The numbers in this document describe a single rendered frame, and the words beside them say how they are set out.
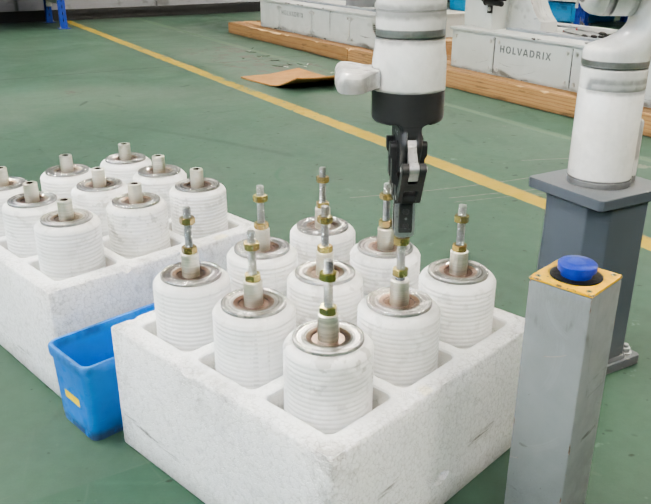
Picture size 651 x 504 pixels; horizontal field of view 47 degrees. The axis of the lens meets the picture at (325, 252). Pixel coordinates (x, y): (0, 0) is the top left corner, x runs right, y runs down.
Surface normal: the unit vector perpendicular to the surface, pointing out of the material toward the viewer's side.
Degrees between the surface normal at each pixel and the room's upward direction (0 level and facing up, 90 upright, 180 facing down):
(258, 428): 90
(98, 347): 88
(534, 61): 90
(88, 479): 0
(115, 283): 90
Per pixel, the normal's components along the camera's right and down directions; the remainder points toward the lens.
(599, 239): -0.26, 0.37
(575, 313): -0.69, 0.28
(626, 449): 0.00, -0.92
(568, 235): -0.87, 0.19
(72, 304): 0.69, 0.28
